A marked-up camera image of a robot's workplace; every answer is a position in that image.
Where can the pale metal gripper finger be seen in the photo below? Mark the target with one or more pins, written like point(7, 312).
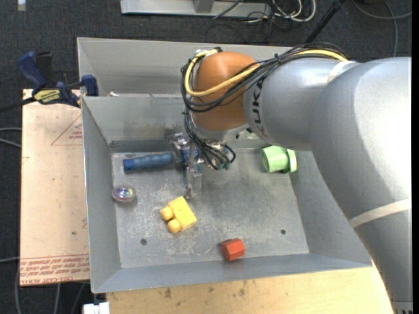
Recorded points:
point(188, 185)
point(197, 182)

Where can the yellow toy brick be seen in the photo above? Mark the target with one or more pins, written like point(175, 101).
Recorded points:
point(181, 213)

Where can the grey metal bin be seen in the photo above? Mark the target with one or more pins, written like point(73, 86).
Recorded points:
point(248, 204)

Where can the red-brown hexagonal block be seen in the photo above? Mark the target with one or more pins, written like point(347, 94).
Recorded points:
point(233, 250)

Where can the light green plastic cup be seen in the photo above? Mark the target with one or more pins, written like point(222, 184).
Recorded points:
point(278, 159)

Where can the brown cardboard board, red print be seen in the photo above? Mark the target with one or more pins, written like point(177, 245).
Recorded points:
point(52, 188)

